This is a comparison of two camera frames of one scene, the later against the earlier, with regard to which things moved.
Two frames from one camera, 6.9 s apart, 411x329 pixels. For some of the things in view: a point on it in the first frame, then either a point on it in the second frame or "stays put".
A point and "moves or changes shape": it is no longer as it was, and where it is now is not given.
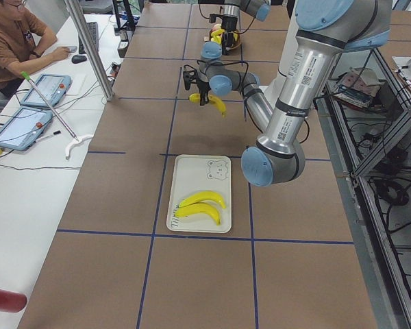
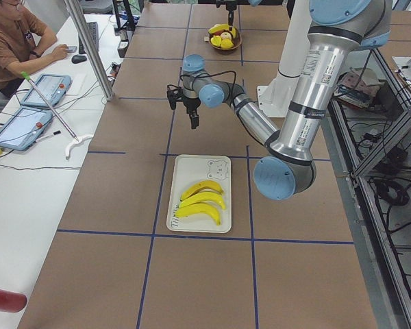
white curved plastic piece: x=76 y=142 stays put
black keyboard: x=93 y=27 stays put
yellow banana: x=216 y=37 moves or changes shape
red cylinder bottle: x=5 y=300 stays put
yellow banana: x=205 y=196 stays put
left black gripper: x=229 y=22 → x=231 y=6
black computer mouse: x=77 y=59 stays put
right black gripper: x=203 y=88 → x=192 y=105
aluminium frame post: x=98 y=69 stays put
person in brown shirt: x=16 y=42 stays put
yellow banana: x=195 y=97 moves or changes shape
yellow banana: x=190 y=208 stays put
